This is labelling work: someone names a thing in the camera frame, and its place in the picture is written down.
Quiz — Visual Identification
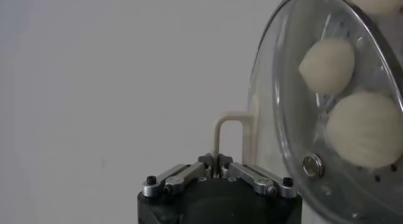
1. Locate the glass pot lid cream handle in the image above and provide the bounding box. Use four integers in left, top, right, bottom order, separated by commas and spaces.
213, 0, 403, 224

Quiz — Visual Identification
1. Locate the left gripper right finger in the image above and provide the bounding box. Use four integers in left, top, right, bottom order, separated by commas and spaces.
218, 153, 298, 198

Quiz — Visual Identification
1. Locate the white steamed baozi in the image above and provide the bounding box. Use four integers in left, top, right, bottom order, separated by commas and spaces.
326, 91, 403, 169
298, 37, 356, 96

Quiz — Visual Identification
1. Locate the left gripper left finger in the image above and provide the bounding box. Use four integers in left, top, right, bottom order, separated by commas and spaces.
141, 153, 217, 198

